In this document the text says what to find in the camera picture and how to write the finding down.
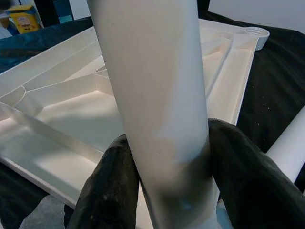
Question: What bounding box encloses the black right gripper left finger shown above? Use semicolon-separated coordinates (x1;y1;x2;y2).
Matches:
68;133;140;229

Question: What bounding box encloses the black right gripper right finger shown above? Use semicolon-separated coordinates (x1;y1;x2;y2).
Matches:
207;118;305;229

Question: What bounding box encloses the white plastic table leg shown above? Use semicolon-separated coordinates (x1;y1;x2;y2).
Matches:
265;116;305;184
86;0;221;229

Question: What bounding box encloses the white plastic table top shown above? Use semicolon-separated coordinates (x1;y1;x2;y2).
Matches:
0;18;271;209

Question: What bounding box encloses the black plastic cover sheet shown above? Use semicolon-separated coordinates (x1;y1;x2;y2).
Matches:
0;10;305;229

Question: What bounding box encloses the yellow SpongeBob box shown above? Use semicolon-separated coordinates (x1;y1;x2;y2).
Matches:
8;4;41;34

